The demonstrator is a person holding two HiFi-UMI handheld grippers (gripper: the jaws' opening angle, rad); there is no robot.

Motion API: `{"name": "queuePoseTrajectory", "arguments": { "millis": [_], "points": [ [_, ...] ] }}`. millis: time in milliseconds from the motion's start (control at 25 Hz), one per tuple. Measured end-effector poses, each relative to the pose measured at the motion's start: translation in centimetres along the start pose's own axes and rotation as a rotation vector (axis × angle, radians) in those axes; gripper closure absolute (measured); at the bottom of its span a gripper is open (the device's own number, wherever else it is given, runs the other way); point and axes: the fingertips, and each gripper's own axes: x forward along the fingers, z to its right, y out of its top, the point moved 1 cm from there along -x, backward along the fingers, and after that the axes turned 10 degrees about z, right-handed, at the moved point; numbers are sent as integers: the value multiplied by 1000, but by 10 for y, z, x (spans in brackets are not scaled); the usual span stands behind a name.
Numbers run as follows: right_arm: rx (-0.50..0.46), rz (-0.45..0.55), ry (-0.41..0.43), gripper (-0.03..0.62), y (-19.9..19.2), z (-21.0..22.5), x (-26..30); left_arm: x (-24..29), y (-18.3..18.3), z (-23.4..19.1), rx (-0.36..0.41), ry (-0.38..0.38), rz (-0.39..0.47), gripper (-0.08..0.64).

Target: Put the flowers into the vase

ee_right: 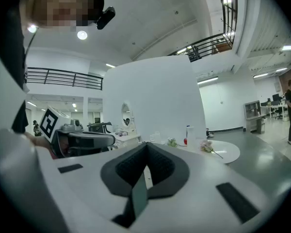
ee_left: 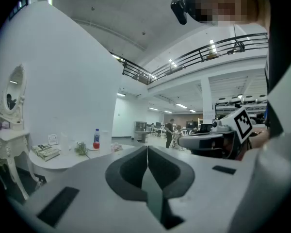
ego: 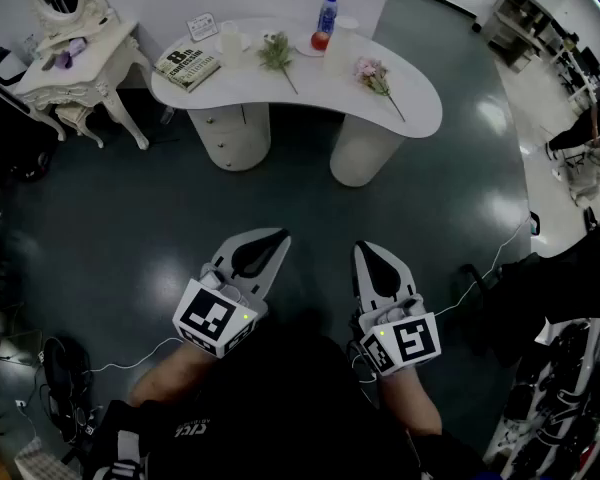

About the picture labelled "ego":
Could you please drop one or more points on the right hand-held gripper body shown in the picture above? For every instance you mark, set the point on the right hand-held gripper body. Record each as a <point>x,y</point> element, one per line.
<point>410,343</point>

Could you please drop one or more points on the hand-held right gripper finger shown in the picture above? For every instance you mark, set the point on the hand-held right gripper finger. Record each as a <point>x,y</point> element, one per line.
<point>409,288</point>
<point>367,295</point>

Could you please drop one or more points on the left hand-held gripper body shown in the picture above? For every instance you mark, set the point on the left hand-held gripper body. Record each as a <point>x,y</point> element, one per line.
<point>205,313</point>

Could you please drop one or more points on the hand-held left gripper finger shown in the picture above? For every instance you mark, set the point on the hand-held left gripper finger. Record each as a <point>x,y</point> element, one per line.
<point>227,255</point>
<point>272,273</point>

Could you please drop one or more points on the white flowers with green leaves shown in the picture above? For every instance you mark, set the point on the white flowers with green leaves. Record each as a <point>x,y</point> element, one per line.
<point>276,53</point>

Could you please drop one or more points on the small white cup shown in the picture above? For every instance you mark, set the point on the small white cup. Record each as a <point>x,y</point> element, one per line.
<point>231,45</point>

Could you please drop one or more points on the pink flowers bunch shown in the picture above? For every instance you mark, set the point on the pink flowers bunch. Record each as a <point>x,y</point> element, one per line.
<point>372,75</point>

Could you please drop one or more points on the tall white ribbed vase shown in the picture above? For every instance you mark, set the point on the tall white ribbed vase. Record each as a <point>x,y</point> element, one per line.
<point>340,48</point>

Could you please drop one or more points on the person's left forearm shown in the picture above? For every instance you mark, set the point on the person's left forearm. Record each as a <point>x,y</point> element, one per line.
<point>170,378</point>

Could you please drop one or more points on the person's right forearm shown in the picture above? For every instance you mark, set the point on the person's right forearm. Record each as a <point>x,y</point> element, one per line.
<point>410,403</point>

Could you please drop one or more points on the person's black shirt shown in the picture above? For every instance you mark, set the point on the person's black shirt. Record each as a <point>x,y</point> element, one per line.
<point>280,393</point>

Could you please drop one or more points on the black device on floor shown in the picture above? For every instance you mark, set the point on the black device on floor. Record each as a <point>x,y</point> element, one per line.
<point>534,224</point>

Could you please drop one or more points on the black cloth heap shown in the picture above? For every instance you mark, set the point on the black cloth heap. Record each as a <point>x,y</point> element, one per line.
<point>555,288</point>

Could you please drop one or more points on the white shoe rack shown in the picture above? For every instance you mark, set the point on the white shoe rack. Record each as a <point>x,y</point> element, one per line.
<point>570,408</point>

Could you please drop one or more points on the white curved table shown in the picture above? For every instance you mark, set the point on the white curved table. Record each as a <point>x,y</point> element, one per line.
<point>330,93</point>

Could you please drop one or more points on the beige paperback book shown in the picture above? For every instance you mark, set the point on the beige paperback book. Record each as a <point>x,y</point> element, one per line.
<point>187,70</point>

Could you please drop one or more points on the white woven box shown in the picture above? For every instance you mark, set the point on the white woven box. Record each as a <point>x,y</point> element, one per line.
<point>37,463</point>

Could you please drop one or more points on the white ornate dressing table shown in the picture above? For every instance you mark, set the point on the white ornate dressing table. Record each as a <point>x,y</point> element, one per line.
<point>80,78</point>

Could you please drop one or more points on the small white sign card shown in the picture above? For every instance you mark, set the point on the small white sign card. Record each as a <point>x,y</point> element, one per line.
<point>201,26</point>

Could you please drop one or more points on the red apple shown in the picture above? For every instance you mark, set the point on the red apple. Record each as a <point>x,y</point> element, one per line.
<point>320,41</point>

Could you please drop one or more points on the purple cloth item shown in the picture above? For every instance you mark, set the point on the purple cloth item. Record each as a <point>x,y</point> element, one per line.
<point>70,54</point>

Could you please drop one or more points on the blue-capped water bottle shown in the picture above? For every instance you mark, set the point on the blue-capped water bottle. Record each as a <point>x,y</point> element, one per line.
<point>328,15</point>

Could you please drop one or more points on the black chair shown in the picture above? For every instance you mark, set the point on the black chair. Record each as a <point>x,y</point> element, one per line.
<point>5,118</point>

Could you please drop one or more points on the open white shelf unit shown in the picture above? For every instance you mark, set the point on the open white shelf unit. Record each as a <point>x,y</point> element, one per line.
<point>520,23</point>

